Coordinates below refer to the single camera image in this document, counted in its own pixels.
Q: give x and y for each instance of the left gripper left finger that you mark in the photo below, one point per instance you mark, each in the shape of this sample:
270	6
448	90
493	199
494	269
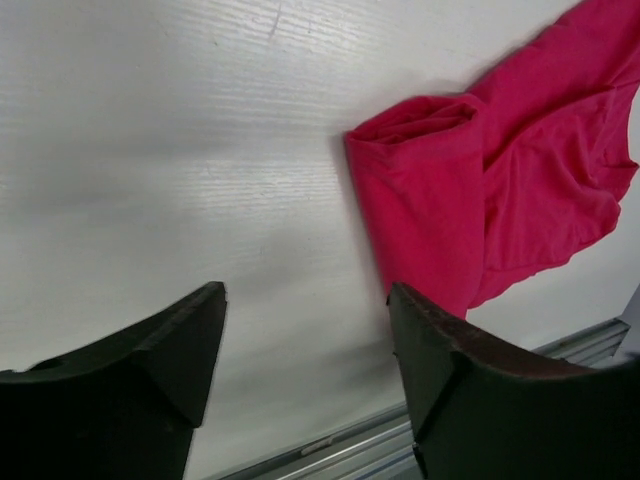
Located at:
123	407

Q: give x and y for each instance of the pink t-shirt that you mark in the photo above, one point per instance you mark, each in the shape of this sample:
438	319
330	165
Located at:
465	195

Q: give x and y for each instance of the aluminium mounting rail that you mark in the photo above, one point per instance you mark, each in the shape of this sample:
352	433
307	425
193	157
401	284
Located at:
382	447

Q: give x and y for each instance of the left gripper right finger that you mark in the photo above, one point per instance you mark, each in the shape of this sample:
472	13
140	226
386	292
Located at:
483	408

